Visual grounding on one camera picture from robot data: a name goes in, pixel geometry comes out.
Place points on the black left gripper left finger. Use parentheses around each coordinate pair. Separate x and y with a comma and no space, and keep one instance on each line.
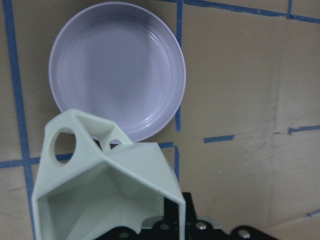
(120,233)

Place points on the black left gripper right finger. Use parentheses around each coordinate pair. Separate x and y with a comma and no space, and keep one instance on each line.
(179,218)

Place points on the white angular cup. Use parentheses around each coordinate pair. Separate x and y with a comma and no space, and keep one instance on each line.
(93,178)

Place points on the lavender plate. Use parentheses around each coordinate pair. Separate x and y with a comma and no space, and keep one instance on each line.
(121,62)

